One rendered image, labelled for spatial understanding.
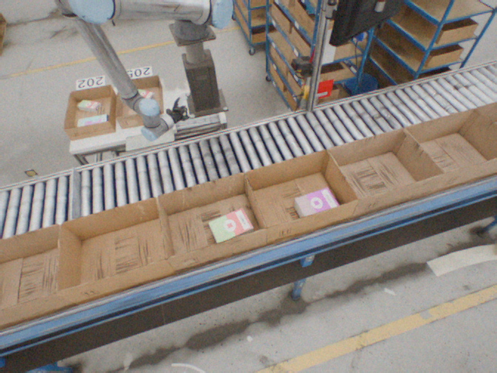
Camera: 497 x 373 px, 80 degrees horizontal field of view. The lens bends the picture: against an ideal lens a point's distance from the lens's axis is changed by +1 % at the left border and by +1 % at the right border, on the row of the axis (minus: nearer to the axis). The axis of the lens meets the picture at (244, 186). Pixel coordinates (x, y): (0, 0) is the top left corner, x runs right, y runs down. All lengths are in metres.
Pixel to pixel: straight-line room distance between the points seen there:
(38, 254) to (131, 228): 0.40
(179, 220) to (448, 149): 1.39
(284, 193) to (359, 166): 0.41
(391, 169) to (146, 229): 1.20
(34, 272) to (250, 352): 1.26
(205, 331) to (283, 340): 0.50
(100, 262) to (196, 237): 0.42
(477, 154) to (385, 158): 0.45
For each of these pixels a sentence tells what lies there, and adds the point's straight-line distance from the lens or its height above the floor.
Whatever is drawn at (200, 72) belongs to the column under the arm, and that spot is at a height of 1.04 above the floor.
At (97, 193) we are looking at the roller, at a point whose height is 0.75.
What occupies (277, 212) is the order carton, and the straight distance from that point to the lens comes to 1.37.
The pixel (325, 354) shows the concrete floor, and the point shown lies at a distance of 2.12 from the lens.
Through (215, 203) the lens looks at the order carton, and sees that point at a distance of 1.42.
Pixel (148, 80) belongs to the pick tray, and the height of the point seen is 0.82.
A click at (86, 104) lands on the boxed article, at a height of 0.79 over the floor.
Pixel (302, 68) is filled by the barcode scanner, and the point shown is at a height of 1.05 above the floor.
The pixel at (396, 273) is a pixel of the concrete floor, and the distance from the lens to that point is 2.37.
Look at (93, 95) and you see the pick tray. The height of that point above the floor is 0.79.
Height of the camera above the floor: 2.07
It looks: 55 degrees down
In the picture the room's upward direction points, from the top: 5 degrees counter-clockwise
